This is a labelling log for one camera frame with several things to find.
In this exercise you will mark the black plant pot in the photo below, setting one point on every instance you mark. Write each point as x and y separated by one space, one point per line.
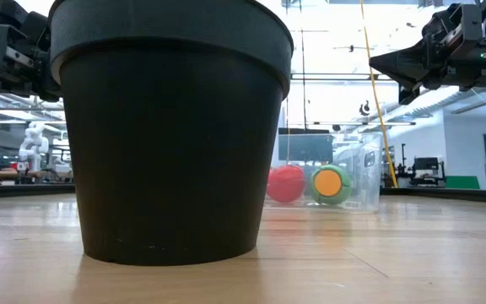
171 148

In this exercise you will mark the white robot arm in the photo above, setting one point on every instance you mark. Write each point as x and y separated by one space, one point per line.
34 145

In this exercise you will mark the red toy fruit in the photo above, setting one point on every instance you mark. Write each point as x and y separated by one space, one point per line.
286 183

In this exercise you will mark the clear plastic container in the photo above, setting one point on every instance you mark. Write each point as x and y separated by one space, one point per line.
367 169

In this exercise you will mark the black display screen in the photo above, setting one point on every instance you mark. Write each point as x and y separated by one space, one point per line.
306 145

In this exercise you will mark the black hanging hook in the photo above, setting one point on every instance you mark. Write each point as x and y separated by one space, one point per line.
365 108

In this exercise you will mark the black equipment stand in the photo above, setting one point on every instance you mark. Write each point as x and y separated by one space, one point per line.
426 169

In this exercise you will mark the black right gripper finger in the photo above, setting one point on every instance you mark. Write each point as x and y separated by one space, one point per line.
409 83
407 61

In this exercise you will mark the green toy fruit orange face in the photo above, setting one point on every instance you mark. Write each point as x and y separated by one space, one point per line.
329 184

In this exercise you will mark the green board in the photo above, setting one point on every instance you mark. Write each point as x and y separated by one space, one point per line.
462 182

